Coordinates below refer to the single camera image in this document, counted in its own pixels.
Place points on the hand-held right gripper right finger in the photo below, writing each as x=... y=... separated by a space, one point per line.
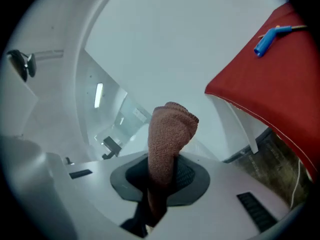
x=200 y=184

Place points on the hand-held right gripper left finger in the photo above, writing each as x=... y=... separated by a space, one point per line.
x=118 y=181

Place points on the brown cleaning cloth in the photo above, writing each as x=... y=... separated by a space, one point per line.
x=170 y=134

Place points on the frosted glass partition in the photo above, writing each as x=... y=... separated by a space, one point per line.
x=130 y=109

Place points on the long ceiling light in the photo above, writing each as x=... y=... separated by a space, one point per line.
x=98 y=95

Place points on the white table with red cover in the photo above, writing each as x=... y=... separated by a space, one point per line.
x=262 y=84

